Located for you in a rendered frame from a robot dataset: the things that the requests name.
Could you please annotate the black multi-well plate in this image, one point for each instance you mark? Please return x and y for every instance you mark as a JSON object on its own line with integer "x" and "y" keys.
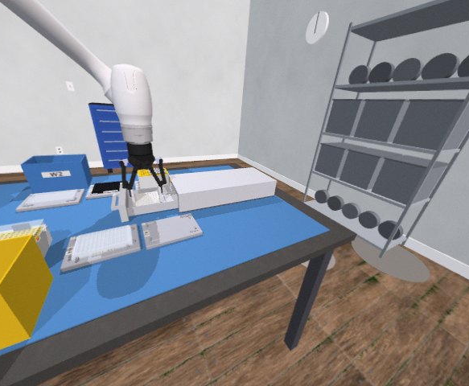
{"x": 106, "y": 187}

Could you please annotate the blue open-top bin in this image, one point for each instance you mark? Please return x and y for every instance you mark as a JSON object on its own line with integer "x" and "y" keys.
{"x": 57, "y": 172}

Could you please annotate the yellow open-top bin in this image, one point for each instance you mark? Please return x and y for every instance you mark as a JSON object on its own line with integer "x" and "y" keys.
{"x": 25, "y": 280}

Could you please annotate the blue bench mat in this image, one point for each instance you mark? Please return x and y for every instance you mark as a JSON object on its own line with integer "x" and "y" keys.
{"x": 232, "y": 234}

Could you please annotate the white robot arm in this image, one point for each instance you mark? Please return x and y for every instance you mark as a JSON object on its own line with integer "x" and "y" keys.
{"x": 127, "y": 87}

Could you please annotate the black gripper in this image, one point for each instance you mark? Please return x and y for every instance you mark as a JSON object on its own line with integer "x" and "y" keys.
{"x": 141, "y": 157}

